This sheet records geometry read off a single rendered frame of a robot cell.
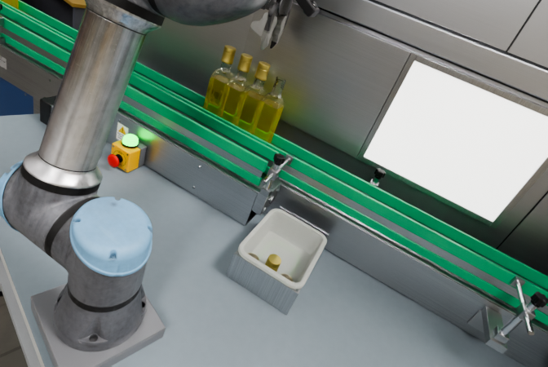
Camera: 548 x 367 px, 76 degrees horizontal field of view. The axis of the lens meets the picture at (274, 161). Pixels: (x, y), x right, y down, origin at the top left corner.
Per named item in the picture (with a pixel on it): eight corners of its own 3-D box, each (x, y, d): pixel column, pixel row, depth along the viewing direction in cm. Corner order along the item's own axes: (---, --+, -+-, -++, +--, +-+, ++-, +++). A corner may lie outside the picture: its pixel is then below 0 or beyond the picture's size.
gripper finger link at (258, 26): (247, 42, 95) (260, 9, 92) (265, 51, 93) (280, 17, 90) (241, 41, 92) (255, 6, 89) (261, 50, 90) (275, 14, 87)
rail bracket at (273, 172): (285, 180, 103) (300, 145, 97) (260, 206, 89) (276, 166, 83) (276, 175, 104) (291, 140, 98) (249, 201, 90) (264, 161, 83)
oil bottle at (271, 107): (266, 157, 112) (288, 96, 101) (258, 163, 107) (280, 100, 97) (251, 149, 113) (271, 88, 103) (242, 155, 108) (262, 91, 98)
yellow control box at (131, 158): (143, 165, 109) (147, 146, 106) (125, 174, 103) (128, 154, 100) (127, 156, 111) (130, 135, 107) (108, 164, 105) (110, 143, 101)
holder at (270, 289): (322, 249, 104) (333, 230, 100) (286, 315, 81) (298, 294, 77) (272, 219, 108) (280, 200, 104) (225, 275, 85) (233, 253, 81)
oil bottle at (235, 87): (235, 141, 114) (253, 80, 104) (225, 146, 109) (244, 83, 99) (220, 133, 115) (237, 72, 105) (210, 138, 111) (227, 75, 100)
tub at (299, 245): (317, 258, 99) (329, 236, 95) (287, 315, 80) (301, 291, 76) (265, 227, 103) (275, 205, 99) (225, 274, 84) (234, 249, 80)
